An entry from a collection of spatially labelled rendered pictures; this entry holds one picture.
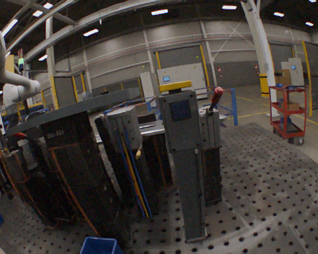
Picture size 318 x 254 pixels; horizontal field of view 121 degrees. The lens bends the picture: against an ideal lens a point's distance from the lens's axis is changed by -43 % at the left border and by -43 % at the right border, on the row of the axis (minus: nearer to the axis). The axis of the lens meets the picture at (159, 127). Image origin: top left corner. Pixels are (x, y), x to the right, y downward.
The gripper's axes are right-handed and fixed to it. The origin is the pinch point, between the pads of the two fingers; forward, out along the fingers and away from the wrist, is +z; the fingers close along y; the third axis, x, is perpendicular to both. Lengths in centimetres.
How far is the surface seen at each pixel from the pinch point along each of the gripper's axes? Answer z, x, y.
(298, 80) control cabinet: 41, -916, 582
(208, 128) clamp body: 4, -105, -21
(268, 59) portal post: -45, -379, 261
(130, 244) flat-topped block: 34, -74, -36
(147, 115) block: 2, -84, 13
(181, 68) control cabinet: -79, -226, 765
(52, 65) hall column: -255, 409, 600
